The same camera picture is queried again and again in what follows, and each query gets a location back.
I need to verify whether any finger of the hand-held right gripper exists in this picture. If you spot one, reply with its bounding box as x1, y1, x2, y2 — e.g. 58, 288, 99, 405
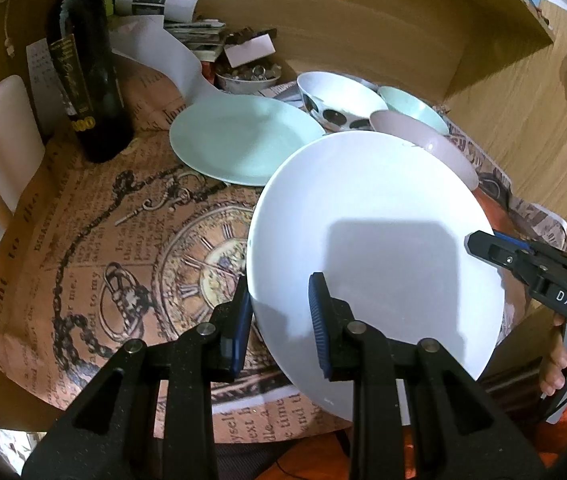
492, 230, 537, 257
466, 230, 541, 288

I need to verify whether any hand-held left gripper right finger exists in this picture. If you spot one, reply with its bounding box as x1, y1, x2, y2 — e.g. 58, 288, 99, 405
308, 272, 547, 480

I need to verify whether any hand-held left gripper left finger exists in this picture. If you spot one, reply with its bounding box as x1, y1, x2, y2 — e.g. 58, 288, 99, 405
22, 275, 254, 480

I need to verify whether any pink bowl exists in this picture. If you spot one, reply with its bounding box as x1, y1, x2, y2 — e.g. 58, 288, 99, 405
369, 110, 479, 192

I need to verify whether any white plate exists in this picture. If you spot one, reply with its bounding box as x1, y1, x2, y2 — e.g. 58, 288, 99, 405
246, 131, 505, 422

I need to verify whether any mint green plate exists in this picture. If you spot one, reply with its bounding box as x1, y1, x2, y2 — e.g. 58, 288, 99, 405
169, 95, 327, 187

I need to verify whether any mint green bowl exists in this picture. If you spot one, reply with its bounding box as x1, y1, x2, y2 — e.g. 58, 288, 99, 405
377, 86, 450, 136

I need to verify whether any newspaper print table mat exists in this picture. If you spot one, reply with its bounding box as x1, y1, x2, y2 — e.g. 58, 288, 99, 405
0, 60, 567, 446

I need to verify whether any white bowl with dark dots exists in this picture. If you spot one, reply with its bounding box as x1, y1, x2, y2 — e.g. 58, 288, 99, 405
297, 71, 389, 132

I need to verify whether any small bowl of glass beads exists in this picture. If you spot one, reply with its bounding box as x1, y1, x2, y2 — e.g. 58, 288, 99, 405
214, 60, 281, 95

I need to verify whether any dark wine bottle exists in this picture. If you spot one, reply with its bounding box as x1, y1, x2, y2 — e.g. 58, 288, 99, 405
46, 0, 134, 163

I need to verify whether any white card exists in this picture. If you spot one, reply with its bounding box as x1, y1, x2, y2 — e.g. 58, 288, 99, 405
224, 34, 274, 67

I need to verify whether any stack of books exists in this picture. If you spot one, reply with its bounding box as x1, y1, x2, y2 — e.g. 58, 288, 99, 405
163, 19, 229, 61

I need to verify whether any white printed paper note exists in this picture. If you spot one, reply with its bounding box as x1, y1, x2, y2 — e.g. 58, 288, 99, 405
26, 37, 71, 136

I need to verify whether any white mug with beige handle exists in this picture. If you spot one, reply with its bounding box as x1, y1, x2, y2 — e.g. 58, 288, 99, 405
0, 75, 46, 226

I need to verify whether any white beaded cord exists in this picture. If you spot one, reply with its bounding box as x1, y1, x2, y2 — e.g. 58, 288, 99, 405
4, 0, 18, 57

